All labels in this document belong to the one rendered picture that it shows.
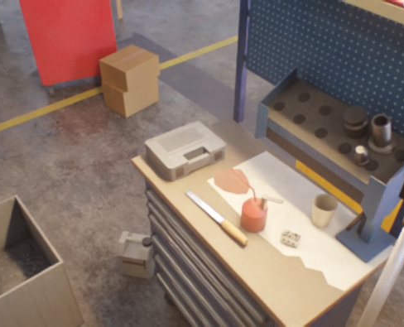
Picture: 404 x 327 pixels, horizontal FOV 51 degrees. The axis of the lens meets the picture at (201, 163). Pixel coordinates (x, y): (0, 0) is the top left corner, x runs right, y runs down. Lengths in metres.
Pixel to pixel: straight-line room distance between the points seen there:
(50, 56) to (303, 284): 3.03
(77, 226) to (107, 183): 0.41
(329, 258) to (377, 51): 0.63
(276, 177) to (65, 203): 1.71
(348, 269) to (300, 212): 0.26
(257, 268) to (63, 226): 1.72
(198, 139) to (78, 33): 2.30
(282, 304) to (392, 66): 0.73
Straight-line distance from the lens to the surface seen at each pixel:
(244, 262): 1.36
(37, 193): 3.11
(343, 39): 1.38
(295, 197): 1.58
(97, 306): 2.44
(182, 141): 1.67
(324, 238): 1.47
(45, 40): 3.81
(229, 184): 1.56
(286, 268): 1.37
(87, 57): 3.90
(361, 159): 1.25
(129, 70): 3.45
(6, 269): 2.35
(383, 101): 1.35
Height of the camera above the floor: 2.05
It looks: 41 degrees down
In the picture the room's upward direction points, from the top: straight up
